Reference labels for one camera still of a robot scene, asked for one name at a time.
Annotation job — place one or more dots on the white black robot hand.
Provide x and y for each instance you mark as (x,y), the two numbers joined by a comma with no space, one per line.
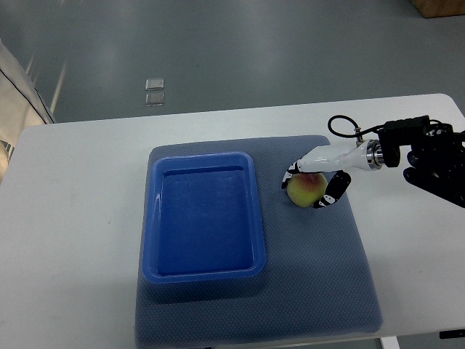
(333,162)

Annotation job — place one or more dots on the green red peach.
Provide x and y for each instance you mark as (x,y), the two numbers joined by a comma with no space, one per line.
(306,189)

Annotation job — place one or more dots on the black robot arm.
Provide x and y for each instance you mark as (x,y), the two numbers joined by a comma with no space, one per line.
(436,157)

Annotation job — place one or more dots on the lower metal floor plate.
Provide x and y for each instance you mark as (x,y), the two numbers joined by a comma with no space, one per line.
(155,99)

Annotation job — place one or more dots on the metal floor plate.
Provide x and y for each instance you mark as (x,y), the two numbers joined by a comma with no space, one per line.
(155,99)
(154,84)

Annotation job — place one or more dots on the upper metal floor plate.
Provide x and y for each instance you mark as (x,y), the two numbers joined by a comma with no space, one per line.
(154,84)

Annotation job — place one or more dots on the grey blue textured mat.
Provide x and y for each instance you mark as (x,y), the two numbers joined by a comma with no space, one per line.
(316,281)

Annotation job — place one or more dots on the brown cardboard box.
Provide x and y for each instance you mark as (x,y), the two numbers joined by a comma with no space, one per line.
(439,8)

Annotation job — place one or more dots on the blue plastic tray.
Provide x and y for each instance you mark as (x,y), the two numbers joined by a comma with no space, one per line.
(203,220)

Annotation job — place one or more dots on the white table leg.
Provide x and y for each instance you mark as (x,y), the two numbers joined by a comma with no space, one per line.
(389,342)

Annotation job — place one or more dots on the person in white clothes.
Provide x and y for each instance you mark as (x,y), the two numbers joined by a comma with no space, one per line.
(21,104)

